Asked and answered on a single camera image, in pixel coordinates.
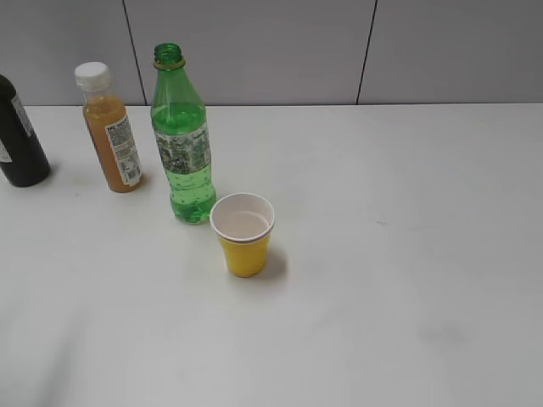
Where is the yellow paper cup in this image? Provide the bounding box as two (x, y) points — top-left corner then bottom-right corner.
(210, 192), (276, 278)

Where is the green sprite bottle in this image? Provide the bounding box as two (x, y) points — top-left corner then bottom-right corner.
(151, 42), (216, 225)

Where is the orange juice bottle white cap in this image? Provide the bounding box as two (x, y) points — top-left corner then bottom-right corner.
(75, 62), (143, 193)

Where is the dark glass bottle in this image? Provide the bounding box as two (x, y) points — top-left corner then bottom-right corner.
(1, 75), (51, 187)

